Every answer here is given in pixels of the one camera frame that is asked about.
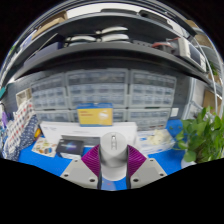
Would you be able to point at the small purple object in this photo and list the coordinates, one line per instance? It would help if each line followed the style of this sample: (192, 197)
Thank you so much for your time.
(4, 120)

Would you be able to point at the white keyboard box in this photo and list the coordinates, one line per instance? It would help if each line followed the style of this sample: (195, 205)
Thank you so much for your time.
(66, 130)

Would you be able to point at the white computer mouse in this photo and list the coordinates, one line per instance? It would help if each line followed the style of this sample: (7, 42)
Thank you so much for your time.
(113, 158)

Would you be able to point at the yellow and blue box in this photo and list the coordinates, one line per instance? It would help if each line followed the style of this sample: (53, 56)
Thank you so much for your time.
(95, 115)

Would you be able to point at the checked and dotted cloth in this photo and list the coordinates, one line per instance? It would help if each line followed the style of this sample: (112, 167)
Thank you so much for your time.
(20, 130)

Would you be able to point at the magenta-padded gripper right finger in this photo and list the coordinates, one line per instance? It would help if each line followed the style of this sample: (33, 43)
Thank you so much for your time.
(148, 171)

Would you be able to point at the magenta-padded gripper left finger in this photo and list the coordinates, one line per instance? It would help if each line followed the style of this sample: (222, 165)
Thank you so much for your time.
(78, 171)

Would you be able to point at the green plant in white pot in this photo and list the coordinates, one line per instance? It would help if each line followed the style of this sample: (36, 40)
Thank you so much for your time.
(203, 136)

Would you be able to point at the dark shelf unit with items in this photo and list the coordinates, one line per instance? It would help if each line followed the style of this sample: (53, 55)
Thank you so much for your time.
(110, 48)

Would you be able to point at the small black box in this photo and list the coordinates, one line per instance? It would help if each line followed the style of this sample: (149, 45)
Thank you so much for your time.
(69, 148)

